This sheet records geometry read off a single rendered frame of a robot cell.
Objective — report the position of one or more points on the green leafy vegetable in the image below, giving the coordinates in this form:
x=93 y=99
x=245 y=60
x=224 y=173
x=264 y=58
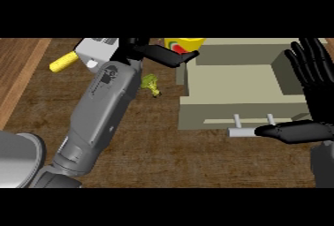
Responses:
x=150 y=83

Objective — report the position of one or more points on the beige open drawer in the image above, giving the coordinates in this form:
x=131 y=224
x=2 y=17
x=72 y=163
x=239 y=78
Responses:
x=236 y=79

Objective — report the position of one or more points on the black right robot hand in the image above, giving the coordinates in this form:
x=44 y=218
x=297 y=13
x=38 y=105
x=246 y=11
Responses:
x=320 y=97

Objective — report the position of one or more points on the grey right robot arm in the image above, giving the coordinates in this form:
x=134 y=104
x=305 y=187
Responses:
x=323 y=164

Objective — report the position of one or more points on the yellow corn cob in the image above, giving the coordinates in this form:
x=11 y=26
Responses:
x=65 y=62

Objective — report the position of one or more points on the beige drawer front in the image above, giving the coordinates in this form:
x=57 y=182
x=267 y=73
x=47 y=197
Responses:
x=218 y=110

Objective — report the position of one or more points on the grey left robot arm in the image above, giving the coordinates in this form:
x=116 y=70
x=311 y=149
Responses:
x=103 y=109

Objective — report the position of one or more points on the yellow cup with red print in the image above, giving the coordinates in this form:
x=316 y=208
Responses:
x=192 y=43

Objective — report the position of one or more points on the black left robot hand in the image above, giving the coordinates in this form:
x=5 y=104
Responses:
x=168 y=56

